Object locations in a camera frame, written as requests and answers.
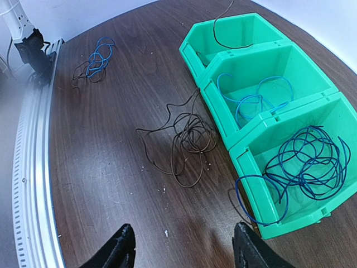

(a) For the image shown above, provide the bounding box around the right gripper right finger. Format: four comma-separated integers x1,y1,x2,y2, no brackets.
232,222,287,267

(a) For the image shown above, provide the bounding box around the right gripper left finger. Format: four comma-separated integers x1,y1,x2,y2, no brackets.
81,223,136,268

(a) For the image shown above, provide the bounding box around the black thin cable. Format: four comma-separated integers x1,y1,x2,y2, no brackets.
235,125,351,226

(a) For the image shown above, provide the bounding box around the blue cable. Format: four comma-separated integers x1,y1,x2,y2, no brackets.
85,36,115,78

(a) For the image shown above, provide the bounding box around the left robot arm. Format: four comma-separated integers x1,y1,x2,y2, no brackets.
1,0,52,80

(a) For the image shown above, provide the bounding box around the right green bin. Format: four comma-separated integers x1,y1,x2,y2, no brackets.
229,93,356,239

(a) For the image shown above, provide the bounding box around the green bin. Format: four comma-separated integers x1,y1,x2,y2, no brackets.
200,42,339,145
179,13,290,84
229,93,356,239

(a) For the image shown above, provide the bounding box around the middle green bin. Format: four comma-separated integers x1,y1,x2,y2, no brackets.
200,42,339,145

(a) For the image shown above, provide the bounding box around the left green bin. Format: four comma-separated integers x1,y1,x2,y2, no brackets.
179,13,290,84

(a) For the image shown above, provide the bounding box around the front aluminium rail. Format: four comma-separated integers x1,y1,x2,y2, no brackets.
11,39,66,268

